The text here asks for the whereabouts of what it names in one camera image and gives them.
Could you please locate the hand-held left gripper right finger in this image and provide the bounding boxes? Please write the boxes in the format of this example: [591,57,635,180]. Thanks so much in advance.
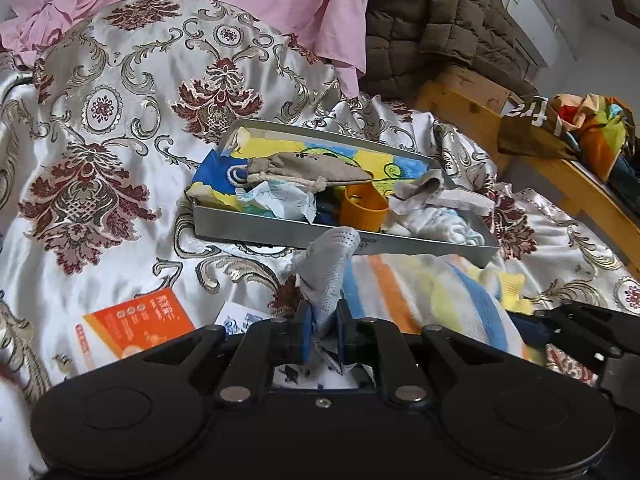
[336,300,506,406]

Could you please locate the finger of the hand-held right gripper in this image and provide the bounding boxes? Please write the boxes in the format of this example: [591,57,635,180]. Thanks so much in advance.
[520,316,553,350]
[532,302,640,356]

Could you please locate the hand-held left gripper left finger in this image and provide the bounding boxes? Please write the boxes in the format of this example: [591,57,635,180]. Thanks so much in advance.
[142,300,316,406]

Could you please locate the grey mesh cloth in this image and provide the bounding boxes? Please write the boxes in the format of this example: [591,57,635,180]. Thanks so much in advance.
[292,226,362,376]

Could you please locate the striped fleece towel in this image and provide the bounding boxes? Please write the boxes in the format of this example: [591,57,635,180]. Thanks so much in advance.
[340,252,546,366]

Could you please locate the grey shallow box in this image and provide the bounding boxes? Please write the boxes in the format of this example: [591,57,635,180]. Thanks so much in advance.
[191,119,501,268]

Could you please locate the orange cup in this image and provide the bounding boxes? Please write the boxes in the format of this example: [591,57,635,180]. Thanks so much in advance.
[340,182,391,233]

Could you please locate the white blue striped socks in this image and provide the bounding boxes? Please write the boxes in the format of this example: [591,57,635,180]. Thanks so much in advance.
[387,192,496,248]

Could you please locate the beige drawstring pouch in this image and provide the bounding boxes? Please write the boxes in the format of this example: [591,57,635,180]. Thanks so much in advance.
[227,151,375,193]

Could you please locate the grey sock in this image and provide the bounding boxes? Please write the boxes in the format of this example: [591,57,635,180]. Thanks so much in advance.
[395,169,448,206]

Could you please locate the white dark-patterned cloth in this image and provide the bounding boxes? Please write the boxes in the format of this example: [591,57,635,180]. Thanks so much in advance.
[272,360,376,391]

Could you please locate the white blue printed packet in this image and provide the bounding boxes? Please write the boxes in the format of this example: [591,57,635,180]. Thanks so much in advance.
[214,300,273,336]

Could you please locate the blue jeans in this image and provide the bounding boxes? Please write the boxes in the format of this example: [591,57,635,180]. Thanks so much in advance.
[607,155,640,206]

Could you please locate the orange white carton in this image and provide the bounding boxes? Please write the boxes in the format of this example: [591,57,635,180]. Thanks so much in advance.
[67,287,197,376]

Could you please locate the colourful cartoon drawing paper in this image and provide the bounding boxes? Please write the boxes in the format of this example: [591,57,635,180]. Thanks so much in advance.
[186,127,431,211]

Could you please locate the multicolour patchwork cloth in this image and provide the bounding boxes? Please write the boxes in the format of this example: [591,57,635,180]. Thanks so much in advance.
[547,92,636,181]

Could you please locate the floral satin blanket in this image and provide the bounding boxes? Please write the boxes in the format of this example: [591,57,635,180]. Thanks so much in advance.
[0,0,640,396]

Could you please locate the white air conditioner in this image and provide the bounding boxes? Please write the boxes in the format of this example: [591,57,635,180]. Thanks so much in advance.
[492,0,561,68]

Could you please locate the brown quilted jacket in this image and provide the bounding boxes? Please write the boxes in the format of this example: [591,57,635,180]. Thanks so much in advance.
[360,0,538,98]

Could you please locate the wooden bed frame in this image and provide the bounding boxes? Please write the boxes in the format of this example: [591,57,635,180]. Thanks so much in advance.
[415,65,640,281]

